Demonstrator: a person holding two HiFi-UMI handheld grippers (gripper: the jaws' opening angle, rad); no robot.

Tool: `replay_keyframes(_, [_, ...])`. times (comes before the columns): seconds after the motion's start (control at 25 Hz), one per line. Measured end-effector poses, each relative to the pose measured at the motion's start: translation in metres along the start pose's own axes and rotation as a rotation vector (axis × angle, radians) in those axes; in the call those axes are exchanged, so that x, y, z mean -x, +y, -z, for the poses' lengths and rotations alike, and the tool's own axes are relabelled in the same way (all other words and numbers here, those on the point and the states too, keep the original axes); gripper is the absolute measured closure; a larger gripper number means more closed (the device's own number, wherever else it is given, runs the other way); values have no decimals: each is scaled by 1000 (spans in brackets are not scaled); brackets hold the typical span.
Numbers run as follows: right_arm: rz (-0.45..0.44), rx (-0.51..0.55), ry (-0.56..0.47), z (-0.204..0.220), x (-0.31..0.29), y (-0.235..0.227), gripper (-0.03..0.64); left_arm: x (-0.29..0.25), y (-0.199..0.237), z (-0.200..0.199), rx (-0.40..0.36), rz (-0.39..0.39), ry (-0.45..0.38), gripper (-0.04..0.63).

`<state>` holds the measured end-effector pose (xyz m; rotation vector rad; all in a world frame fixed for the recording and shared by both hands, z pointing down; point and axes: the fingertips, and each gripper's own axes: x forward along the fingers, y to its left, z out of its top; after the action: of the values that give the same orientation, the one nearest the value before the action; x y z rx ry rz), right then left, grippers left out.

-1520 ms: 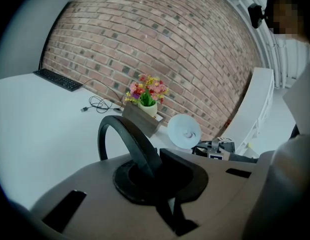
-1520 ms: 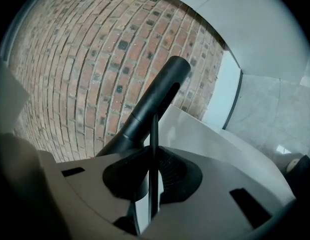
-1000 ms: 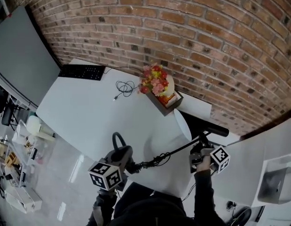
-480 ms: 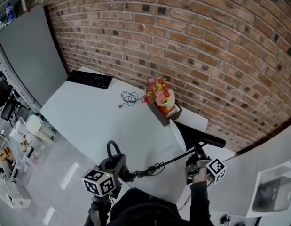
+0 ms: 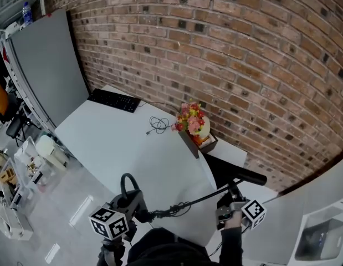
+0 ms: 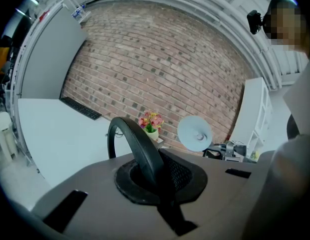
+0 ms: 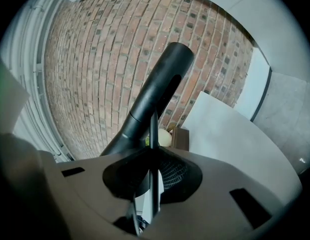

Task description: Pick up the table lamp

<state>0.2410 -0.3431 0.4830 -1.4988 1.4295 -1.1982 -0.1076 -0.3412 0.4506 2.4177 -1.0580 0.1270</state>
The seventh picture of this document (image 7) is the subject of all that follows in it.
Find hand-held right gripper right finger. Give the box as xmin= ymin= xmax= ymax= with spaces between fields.
xmin=144 ymin=145 xmax=303 ymax=240

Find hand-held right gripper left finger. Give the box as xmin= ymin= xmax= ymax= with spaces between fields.
xmin=0 ymin=131 xmax=152 ymax=240

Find black table lamp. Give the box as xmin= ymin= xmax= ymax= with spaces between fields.
xmin=99 ymin=41 xmax=195 ymax=237

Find brown wooden box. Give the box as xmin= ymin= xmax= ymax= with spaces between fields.
xmin=170 ymin=126 xmax=190 ymax=152

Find white flat board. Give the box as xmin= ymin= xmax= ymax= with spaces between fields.
xmin=181 ymin=90 xmax=303 ymax=185

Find cream round ball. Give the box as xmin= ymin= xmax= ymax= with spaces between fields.
xmin=158 ymin=128 xmax=172 ymax=147

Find white panel with black edge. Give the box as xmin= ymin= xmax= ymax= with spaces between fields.
xmin=233 ymin=46 xmax=273 ymax=123

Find white window frame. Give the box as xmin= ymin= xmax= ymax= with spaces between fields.
xmin=0 ymin=0 xmax=76 ymax=163

